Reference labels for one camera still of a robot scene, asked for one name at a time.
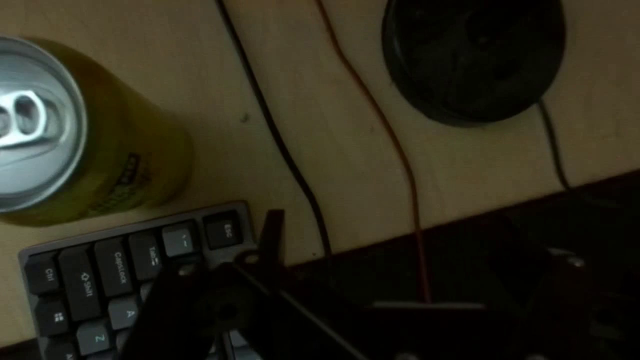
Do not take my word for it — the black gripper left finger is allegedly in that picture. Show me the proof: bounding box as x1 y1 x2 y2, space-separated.
118 207 367 360

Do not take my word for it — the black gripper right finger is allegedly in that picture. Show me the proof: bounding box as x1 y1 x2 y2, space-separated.
482 211 640 360

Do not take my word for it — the grey mechanical keyboard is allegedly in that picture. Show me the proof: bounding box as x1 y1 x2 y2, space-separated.
17 197 262 360

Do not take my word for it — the black desk mat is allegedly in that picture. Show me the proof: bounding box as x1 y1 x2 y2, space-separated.
285 168 640 360

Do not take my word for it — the black gooseneck microphone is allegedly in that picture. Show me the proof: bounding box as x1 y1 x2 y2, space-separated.
379 0 568 127

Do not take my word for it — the black microphone cable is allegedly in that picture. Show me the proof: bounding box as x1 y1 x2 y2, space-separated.
533 97 574 193

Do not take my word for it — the black keyboard cable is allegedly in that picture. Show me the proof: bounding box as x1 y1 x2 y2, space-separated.
213 0 335 263

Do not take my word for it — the red mouse cable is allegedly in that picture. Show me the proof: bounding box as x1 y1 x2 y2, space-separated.
311 0 434 303

